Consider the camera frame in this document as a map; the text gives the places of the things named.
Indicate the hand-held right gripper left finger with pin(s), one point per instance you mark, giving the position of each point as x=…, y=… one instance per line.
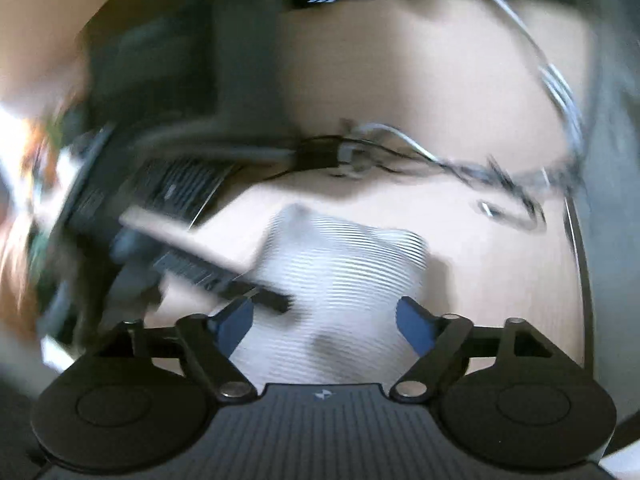
x=235, y=324

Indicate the black keyboard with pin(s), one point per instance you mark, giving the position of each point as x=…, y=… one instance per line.
x=185, y=185

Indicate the black power adapter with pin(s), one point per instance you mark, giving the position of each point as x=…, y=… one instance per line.
x=320, y=155

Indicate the striped shirt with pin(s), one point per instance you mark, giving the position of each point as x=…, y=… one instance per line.
x=350, y=280

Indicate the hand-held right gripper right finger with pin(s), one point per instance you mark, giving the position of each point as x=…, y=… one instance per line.
x=412, y=324

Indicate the computer monitor on left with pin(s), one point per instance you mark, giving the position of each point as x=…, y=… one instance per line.
x=240, y=60

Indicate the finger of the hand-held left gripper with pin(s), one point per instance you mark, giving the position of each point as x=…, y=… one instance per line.
x=260, y=297

